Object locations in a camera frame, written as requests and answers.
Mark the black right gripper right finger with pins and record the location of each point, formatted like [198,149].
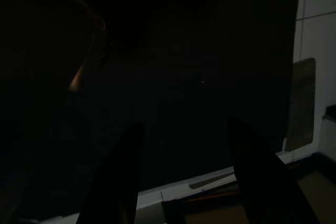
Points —
[262,187]

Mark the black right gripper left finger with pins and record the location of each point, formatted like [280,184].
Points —
[118,182]

